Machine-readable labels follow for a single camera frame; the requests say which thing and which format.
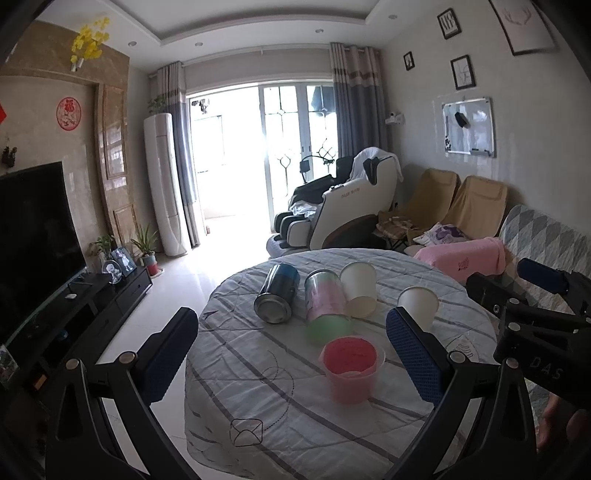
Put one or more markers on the white massage chair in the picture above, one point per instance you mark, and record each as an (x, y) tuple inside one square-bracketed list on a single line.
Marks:
[(338, 210)]

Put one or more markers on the potted plant red pot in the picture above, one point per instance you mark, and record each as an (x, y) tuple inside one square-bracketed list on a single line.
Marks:
[(144, 242)]

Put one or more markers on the grey curtain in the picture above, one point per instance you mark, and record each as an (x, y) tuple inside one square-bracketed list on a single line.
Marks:
[(171, 98), (360, 103)]

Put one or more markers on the white paper cup near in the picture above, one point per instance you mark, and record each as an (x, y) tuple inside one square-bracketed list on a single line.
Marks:
[(422, 305)]

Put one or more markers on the grey curtain right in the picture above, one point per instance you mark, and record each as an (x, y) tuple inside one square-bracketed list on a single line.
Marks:
[(360, 103)]

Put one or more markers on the tan folding chair left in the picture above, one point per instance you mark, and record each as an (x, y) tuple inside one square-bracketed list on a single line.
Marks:
[(428, 205)]

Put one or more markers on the black television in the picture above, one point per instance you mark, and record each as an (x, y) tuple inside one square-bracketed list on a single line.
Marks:
[(40, 251)]

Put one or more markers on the yellow artificial flowers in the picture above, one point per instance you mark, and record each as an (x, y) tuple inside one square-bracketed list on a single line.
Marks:
[(87, 45)]

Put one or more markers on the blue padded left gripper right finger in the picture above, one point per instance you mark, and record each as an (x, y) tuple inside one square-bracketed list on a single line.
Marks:
[(421, 353)]

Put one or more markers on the red round wall decoration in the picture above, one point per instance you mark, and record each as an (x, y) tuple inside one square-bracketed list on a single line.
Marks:
[(68, 113)]

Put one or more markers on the pink and green can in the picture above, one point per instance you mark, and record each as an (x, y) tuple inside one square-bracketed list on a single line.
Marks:
[(325, 308)]

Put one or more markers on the tan folding chair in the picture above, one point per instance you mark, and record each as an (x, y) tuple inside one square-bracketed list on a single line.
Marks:
[(478, 208), (428, 205)]

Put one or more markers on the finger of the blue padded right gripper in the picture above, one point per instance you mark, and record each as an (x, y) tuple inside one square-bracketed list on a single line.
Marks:
[(489, 293), (546, 278)]

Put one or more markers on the small potted plant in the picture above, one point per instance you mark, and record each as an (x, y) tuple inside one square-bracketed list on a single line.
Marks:
[(100, 249)]

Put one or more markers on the grey curtain left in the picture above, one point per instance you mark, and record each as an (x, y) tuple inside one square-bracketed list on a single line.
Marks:
[(171, 98)]

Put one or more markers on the pink towel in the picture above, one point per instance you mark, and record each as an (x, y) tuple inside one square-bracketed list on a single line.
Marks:
[(460, 260)]

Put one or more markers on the black tv cabinet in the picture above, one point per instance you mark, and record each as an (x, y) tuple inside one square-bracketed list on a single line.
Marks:
[(79, 323)]

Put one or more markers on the pink translucent plastic cup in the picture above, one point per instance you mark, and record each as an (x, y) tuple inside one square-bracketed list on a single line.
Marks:
[(352, 365)]

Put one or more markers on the patterned quilt sofa cover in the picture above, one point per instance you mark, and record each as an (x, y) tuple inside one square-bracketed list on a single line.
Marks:
[(529, 234)]

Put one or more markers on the medium black picture frame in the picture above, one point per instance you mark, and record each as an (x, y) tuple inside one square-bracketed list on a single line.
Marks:
[(463, 73)]

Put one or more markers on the framed photo on cabinet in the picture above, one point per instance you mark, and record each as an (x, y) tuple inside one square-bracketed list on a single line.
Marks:
[(124, 259)]

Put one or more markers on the white paper cup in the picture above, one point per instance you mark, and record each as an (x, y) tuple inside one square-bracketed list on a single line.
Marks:
[(359, 282), (422, 305)]

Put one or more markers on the white standing air conditioner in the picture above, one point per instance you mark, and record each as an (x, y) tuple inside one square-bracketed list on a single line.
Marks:
[(164, 184)]

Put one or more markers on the wall whiteboard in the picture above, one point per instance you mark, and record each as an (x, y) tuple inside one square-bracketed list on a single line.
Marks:
[(469, 127)]

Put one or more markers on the white paper cup far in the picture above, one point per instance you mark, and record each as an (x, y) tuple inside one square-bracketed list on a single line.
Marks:
[(359, 282)]

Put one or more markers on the large framed drawing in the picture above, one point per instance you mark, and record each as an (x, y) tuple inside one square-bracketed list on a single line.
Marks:
[(523, 26)]

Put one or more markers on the glass sliding door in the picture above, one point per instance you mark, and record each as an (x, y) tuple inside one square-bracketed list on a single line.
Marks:
[(253, 144)]

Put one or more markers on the tan folding chair right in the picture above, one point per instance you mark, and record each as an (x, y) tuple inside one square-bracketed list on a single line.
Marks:
[(478, 208)]

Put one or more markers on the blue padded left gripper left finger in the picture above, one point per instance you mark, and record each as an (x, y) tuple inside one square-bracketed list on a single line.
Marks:
[(161, 355)]

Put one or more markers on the blue and black tin can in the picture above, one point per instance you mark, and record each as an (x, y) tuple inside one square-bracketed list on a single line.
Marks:
[(274, 304)]

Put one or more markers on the white purple pillow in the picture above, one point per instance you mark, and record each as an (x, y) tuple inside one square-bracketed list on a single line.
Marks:
[(441, 234)]

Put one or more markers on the small black picture frame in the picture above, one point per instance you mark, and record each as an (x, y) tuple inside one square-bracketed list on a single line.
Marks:
[(409, 61)]

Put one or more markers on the grey striped tablecloth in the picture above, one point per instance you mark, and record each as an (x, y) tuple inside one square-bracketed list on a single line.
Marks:
[(257, 402)]

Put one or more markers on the right hand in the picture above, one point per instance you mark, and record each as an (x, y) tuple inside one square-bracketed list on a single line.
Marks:
[(562, 426)]

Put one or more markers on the top black picture frame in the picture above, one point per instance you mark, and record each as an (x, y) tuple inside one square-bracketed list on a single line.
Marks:
[(449, 24)]

